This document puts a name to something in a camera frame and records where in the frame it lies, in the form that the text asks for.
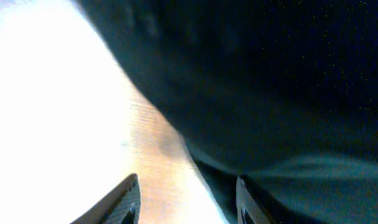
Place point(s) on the black shorts with white stripe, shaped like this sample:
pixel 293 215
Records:
pixel 283 94

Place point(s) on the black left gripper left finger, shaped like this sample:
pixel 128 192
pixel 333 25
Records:
pixel 120 206

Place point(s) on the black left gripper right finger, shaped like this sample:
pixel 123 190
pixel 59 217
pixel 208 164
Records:
pixel 249 210

